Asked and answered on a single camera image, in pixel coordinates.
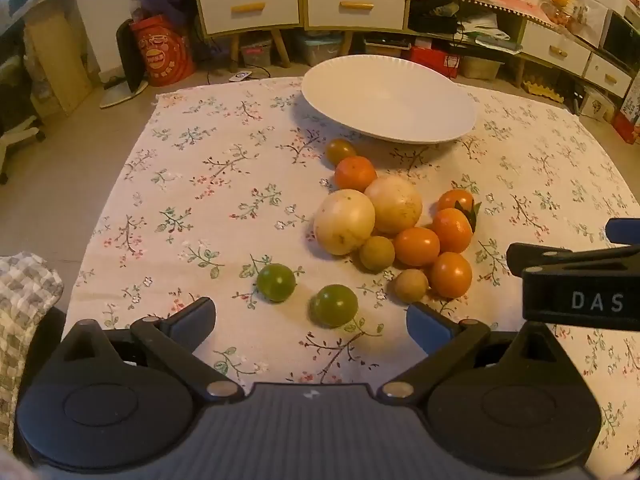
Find white plate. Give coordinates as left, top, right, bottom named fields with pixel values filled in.
left=301, top=55, right=478, bottom=146

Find green tomato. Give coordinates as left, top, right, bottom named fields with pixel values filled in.
left=311, top=284, right=359, bottom=328
left=256, top=263, right=297, bottom=303

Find tangerine with leaf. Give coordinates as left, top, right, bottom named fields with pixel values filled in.
left=431, top=200, right=482, bottom=254

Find brown longan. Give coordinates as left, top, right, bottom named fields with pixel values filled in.
left=391, top=268, right=430, bottom=304
left=359, top=236, right=397, bottom=272

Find wooden drawer cabinet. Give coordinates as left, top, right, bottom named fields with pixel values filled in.
left=300, top=0, right=411, bottom=56

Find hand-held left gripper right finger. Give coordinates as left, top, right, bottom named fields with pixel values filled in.
left=376, top=302, right=588, bottom=403

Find grey checkered cloth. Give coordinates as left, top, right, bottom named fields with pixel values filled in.
left=0, top=254, right=65, bottom=461

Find white printed box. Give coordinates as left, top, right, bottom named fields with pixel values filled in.
left=580, top=87, right=616, bottom=121

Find small white drawer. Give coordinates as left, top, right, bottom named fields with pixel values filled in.
left=582, top=53, right=634, bottom=98

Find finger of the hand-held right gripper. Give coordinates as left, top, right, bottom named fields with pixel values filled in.
left=605, top=217, right=640, bottom=247
left=506, top=242, right=640, bottom=278

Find pile of papers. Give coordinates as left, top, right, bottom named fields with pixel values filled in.
left=457, top=12, right=523, bottom=53

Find clear storage box teal lid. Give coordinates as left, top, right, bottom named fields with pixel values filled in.
left=294, top=32, right=345, bottom=67

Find clear storage box orange contents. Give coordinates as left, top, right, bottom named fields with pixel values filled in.
left=364, top=37, right=405, bottom=58

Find white drawer wooden handle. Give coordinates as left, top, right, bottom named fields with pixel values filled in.
left=305, top=0, right=407, bottom=31
left=520, top=20, right=592, bottom=78
left=199, top=0, right=302, bottom=37

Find red gift box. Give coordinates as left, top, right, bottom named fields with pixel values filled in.
left=612, top=110, right=640, bottom=147

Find black panel white base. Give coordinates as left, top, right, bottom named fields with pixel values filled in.
left=99, top=20, right=149, bottom=110

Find black bag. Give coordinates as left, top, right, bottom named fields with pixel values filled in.
left=409, top=2, right=460, bottom=36

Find wooden desk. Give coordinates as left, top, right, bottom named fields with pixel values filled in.
left=0, top=0, right=93, bottom=116

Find dark brownish tomato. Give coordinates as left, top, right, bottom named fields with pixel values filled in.
left=326, top=139, right=358, bottom=166

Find pale yellow round fruit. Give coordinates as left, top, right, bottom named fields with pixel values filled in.
left=313, top=189, right=376, bottom=256
left=364, top=176, right=424, bottom=236

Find floral tablecloth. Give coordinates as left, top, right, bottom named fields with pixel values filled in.
left=60, top=75, right=640, bottom=476

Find white office chair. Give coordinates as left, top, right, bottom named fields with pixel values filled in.
left=0, top=110, right=47, bottom=186

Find low wooden tv cabinet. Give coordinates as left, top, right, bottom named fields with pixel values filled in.
left=407, top=0, right=636, bottom=101

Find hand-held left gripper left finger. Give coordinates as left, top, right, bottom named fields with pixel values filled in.
left=30, top=297, right=246, bottom=402

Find black microwave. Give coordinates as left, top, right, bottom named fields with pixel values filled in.
left=600, top=10, right=640, bottom=70

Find beige clear storage box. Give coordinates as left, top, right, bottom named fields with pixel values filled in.
left=459, top=55, right=506, bottom=81

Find white printed paper bag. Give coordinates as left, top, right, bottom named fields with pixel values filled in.
left=570, top=0, right=610, bottom=50

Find yellow egg carton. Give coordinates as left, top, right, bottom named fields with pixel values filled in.
left=520, top=79, right=562, bottom=104

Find small clear storage box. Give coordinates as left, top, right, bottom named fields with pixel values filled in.
left=240, top=38, right=274, bottom=68

